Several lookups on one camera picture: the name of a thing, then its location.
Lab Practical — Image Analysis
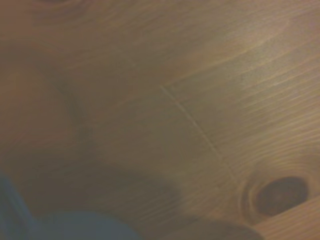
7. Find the teal mug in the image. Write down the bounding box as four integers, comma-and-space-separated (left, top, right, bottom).
0, 169, 141, 240

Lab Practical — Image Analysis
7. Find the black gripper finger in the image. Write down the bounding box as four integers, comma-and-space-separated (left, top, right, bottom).
184, 218, 266, 240

